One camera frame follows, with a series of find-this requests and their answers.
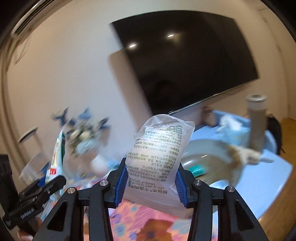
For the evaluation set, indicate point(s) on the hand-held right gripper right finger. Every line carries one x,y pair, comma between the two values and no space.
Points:
181,188

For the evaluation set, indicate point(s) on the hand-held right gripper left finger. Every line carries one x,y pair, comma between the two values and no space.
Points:
118,185

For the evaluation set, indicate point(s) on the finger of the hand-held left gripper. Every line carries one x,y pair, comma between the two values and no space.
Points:
44,187

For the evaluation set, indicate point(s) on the person's left hand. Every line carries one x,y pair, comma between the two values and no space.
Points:
37,223

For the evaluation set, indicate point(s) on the teal item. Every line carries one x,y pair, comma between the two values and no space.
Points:
196,170

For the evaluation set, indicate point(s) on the green and white packet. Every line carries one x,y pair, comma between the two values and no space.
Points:
55,157

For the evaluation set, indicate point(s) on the floral patterned mat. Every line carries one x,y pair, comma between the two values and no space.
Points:
138,222

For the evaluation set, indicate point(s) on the blue and white flower bouquet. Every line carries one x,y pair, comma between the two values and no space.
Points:
85,139

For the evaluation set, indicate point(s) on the beige plush toy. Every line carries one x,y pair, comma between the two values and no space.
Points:
242,154

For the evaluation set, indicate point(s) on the blue tissue pack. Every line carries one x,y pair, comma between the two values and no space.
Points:
233,134

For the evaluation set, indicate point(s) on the light blue tablecloth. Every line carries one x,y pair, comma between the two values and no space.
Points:
266,176

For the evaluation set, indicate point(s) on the grey thermos bottle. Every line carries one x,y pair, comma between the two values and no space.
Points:
255,125

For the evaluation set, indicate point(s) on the black bag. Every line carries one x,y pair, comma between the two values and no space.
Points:
275,134

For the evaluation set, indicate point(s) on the black television screen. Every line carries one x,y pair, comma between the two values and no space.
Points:
185,64

